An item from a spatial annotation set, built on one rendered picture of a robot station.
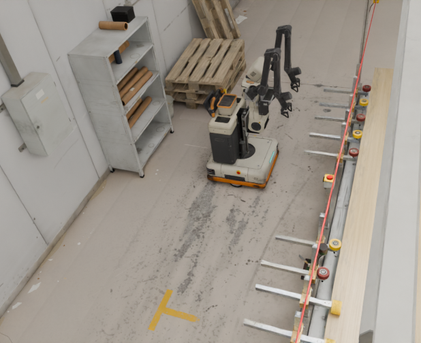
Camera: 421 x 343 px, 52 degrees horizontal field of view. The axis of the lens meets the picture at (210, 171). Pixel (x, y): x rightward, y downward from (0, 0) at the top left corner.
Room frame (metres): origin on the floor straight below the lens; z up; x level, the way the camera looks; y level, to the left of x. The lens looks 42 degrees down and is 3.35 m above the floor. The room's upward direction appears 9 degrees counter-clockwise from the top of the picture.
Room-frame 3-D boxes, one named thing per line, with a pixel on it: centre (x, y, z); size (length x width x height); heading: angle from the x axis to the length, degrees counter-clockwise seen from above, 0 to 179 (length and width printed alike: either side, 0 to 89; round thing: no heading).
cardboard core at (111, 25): (4.40, 0.74, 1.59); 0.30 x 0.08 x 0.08; 63
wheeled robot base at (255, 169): (3.66, -0.38, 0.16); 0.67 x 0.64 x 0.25; 63
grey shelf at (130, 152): (4.30, 0.78, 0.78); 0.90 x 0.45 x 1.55; 153
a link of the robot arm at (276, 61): (3.26, -0.70, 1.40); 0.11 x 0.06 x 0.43; 154
